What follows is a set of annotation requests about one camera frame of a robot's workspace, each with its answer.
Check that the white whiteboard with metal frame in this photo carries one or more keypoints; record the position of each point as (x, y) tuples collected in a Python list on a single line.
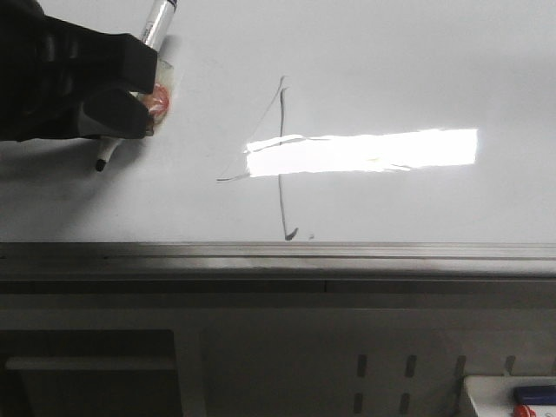
[(386, 135)]

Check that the red-capped marker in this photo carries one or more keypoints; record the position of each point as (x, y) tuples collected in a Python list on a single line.
[(523, 411)]

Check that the blue-capped marker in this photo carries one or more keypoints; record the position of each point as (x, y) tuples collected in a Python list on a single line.
[(543, 395)]

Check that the white black-tipped whiteboard marker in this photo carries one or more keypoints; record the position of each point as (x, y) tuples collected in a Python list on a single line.
[(157, 98)]

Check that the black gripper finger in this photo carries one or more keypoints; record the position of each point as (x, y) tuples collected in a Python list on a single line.
[(45, 59), (112, 113)]

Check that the white perforated stand panel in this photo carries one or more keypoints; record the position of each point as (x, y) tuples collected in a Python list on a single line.
[(352, 362)]

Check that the white plastic marker tray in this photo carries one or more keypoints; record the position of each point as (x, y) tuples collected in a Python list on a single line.
[(493, 395)]

